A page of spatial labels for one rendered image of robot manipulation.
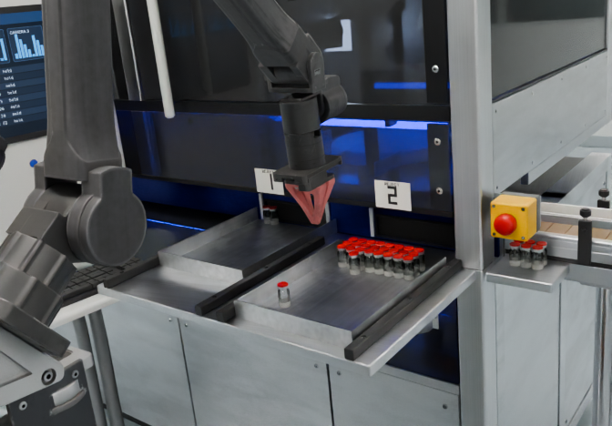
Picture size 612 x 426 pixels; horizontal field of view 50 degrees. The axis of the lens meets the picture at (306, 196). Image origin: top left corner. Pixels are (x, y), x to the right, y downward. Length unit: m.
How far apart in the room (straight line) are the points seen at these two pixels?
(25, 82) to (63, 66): 1.06
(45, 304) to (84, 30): 0.26
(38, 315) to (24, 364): 0.05
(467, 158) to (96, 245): 0.82
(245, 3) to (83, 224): 0.36
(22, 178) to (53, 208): 1.05
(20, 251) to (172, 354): 1.53
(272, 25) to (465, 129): 0.52
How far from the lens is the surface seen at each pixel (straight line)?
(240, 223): 1.72
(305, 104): 0.98
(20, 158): 1.74
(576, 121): 1.87
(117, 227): 0.68
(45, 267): 0.66
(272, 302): 1.29
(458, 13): 1.27
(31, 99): 1.74
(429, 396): 1.58
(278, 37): 0.91
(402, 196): 1.39
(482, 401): 1.52
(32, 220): 0.69
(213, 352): 2.00
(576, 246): 1.40
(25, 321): 0.62
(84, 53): 0.68
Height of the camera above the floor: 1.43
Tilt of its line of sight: 17 degrees down
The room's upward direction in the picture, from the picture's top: 6 degrees counter-clockwise
